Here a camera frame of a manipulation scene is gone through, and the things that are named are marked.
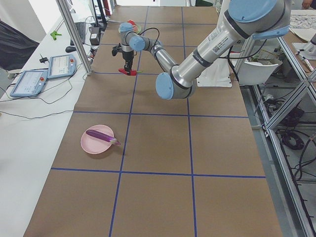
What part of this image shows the black computer mouse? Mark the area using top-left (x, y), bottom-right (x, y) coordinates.
top-left (65, 46), bottom-right (77, 53)

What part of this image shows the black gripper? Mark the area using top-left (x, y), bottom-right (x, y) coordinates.
top-left (122, 51), bottom-right (134, 72)

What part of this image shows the light green plate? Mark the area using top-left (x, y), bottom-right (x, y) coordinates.
top-left (118, 22), bottom-right (141, 34)

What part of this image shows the purple eggplant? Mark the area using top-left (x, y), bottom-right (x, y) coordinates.
top-left (86, 129), bottom-right (121, 145)

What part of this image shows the seated person in black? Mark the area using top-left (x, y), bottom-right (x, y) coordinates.
top-left (0, 21), bottom-right (39, 71)

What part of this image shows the blue teach pendant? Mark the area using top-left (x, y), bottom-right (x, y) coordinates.
top-left (47, 54), bottom-right (77, 79)
top-left (10, 70), bottom-right (48, 97)

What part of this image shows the red chili pepper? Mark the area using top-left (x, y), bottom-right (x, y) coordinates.
top-left (118, 68), bottom-right (143, 76)

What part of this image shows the black keyboard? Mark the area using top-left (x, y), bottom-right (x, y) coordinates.
top-left (75, 22), bottom-right (86, 44)

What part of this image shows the black power adapter box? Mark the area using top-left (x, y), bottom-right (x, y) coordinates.
top-left (89, 27), bottom-right (101, 45)

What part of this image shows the near blue teach pendant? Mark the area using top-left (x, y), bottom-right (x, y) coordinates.
top-left (10, 70), bottom-right (48, 97)

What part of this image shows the yellow pink peach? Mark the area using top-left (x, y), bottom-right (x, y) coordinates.
top-left (133, 25), bottom-right (139, 33)

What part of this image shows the green toy object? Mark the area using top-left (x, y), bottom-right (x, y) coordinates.
top-left (50, 31), bottom-right (62, 40)

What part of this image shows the pink plate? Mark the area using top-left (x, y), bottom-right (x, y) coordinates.
top-left (80, 124), bottom-right (114, 154)

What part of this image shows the far blue teach pendant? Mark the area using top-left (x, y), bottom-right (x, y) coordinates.
top-left (47, 54), bottom-right (77, 79)

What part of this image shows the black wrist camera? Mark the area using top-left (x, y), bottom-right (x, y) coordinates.
top-left (112, 43), bottom-right (122, 56)

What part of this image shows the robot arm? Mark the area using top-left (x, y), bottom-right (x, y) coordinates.
top-left (112, 0), bottom-right (291, 100)

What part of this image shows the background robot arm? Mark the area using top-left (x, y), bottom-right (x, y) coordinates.
top-left (293, 35), bottom-right (316, 72)

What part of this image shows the aluminium frame post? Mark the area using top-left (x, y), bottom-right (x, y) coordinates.
top-left (56, 0), bottom-right (92, 76)

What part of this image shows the white chair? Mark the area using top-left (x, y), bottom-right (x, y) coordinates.
top-left (237, 61), bottom-right (282, 85)

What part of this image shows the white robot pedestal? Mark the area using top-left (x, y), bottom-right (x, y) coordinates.
top-left (197, 58), bottom-right (232, 87)

